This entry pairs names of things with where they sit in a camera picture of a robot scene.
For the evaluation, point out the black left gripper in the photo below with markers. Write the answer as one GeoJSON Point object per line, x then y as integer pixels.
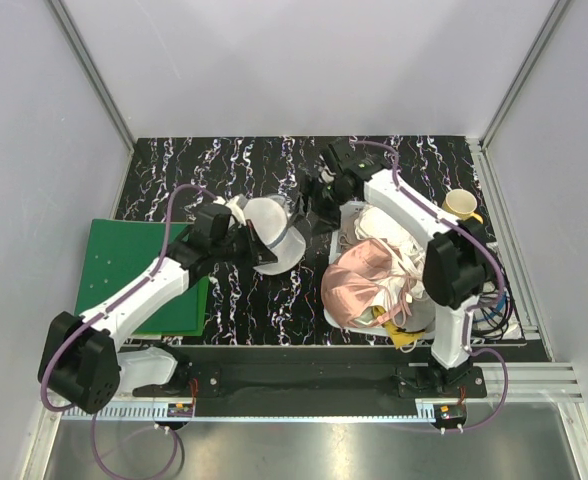
{"type": "Point", "coordinates": [256, 254]}

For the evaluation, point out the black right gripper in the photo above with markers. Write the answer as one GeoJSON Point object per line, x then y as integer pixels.
{"type": "Point", "coordinates": [327, 219]}

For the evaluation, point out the white mesh laundry bag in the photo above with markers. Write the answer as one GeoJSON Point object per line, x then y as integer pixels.
{"type": "Point", "coordinates": [270, 216]}

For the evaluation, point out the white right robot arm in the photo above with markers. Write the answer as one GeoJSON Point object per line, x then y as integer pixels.
{"type": "Point", "coordinates": [458, 262]}

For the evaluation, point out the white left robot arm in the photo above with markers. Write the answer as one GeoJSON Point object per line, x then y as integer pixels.
{"type": "Point", "coordinates": [82, 360]}

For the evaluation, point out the white laundry basket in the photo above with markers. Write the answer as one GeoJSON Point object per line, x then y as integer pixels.
{"type": "Point", "coordinates": [375, 284]}

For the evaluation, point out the pink satin bra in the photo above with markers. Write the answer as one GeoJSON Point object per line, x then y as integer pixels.
{"type": "Point", "coordinates": [370, 285]}

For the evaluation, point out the white bra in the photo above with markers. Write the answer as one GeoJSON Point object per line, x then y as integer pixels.
{"type": "Point", "coordinates": [372, 222]}

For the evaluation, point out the black marbled table mat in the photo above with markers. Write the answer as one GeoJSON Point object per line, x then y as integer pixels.
{"type": "Point", "coordinates": [245, 308]}

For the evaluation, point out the green binder folder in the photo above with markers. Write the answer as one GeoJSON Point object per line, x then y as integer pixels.
{"type": "Point", "coordinates": [117, 252]}

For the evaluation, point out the yellow mug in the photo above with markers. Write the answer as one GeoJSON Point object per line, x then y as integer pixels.
{"type": "Point", "coordinates": [462, 204]}

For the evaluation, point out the grey cloth item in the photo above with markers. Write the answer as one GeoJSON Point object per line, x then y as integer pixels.
{"type": "Point", "coordinates": [422, 315]}

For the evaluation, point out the yellow cloth item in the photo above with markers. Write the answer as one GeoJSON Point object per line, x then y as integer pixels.
{"type": "Point", "coordinates": [404, 341]}

